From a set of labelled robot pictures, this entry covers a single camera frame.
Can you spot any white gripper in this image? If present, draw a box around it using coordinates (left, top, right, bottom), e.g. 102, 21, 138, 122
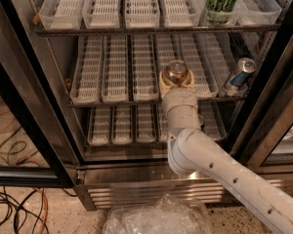
159, 69, 198, 113

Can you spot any orange soda can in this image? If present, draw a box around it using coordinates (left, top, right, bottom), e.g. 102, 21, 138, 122
163, 59, 188, 84

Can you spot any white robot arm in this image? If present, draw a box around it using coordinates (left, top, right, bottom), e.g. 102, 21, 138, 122
159, 69, 293, 234

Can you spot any blue can middle shelf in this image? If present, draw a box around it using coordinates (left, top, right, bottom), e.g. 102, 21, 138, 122
223, 58, 256, 95

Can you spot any green tall can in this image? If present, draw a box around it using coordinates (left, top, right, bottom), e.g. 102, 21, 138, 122
205, 0, 236, 24

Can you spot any right fridge glass door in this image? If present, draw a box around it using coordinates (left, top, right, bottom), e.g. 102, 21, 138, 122
225, 33, 293, 174

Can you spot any steel fridge bottom grille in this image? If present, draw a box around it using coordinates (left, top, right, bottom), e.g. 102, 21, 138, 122
73, 159, 293, 212

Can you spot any black fridge door left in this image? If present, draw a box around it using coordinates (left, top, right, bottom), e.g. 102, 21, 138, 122
0, 0, 83, 187

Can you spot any clear plastic bag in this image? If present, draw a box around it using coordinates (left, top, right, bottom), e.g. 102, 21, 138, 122
103, 194, 213, 234

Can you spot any middle wire shelf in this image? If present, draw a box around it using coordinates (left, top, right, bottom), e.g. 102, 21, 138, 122
64, 32, 268, 109

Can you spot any wire shelf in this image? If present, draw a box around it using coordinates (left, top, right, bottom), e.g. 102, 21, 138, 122
87, 101, 227, 146
64, 32, 268, 109
31, 0, 293, 37

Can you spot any bottom wire shelf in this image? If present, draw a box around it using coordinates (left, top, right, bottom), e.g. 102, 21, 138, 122
87, 101, 227, 146

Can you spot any top wire shelf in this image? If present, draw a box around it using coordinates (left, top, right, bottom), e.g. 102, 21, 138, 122
31, 0, 293, 37

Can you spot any orange cable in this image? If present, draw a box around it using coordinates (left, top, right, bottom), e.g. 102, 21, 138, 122
32, 187, 50, 234

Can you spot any black cable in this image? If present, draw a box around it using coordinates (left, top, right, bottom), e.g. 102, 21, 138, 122
0, 186, 50, 234

